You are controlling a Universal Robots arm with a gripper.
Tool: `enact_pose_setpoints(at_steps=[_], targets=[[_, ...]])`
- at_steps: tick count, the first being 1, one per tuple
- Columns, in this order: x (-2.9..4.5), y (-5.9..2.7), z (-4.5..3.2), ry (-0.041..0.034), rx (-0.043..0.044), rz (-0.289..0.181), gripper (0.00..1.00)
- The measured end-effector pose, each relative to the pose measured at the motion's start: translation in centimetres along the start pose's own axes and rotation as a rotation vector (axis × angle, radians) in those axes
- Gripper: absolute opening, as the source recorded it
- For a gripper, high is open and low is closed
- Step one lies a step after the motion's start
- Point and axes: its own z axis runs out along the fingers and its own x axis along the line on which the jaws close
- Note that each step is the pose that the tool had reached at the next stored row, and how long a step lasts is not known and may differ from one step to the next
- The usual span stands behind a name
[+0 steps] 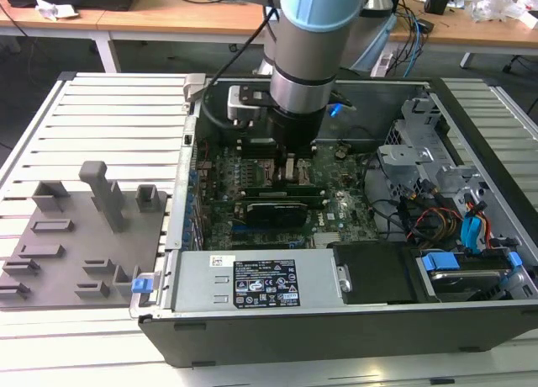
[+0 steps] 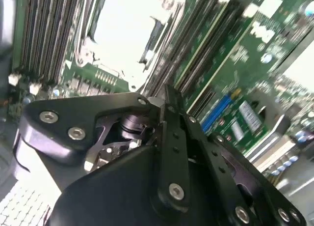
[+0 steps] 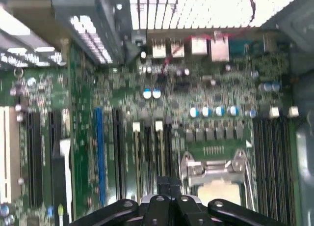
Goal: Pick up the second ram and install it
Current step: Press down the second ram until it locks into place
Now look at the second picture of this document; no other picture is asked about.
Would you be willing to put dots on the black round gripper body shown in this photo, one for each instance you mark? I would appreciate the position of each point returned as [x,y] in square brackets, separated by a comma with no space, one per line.
[117,191]

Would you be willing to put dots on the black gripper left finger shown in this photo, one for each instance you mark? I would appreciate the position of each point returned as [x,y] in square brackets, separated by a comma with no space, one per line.
[73,113]

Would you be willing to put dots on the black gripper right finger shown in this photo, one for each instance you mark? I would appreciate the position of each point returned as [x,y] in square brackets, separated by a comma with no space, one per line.
[220,167]

